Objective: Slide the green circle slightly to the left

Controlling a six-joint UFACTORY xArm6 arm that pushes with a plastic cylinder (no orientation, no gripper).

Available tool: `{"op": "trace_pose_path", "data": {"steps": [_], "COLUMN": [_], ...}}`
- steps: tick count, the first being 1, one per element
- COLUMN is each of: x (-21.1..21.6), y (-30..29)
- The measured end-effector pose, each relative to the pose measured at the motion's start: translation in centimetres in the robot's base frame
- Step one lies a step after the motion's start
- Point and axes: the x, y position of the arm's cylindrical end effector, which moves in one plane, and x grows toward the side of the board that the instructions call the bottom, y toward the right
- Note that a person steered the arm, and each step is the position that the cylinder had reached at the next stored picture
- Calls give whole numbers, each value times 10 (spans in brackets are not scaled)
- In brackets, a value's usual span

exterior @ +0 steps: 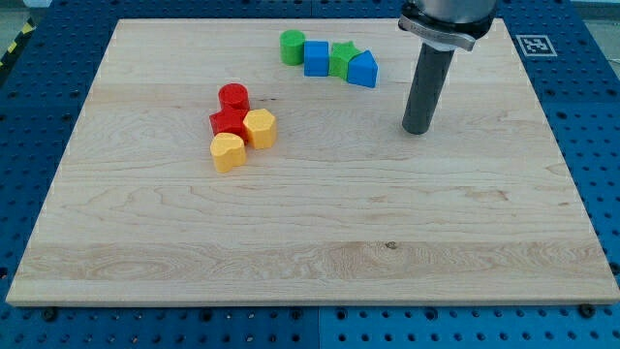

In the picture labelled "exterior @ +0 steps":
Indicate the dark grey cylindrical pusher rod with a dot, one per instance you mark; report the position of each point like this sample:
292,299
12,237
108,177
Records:
429,78

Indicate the blue triangle block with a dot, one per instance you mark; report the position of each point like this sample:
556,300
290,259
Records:
363,70

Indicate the green star block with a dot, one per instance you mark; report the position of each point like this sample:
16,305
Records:
339,58

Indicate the white fiducial marker tag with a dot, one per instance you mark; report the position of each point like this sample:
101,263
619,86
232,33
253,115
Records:
535,45

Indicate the blue cube block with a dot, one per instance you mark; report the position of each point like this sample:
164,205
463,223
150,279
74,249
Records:
316,58

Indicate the green cylinder block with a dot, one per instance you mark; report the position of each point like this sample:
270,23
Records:
292,43

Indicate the light wooden board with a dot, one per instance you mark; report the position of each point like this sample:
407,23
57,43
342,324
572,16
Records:
346,208

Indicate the yellow hexagon block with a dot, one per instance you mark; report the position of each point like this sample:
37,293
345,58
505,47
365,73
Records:
261,128

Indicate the red cylinder block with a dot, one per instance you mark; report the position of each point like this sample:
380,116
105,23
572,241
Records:
234,96

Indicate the red star block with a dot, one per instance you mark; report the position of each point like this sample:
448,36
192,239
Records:
229,121

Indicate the yellow heart block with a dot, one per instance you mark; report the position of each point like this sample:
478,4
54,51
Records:
227,151

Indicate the black bolt front right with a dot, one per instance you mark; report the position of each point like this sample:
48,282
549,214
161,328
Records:
587,310

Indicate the black bolt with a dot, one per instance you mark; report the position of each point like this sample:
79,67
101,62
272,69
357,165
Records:
49,314
587,310

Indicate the black bolt front left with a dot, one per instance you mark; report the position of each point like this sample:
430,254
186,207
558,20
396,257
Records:
49,314

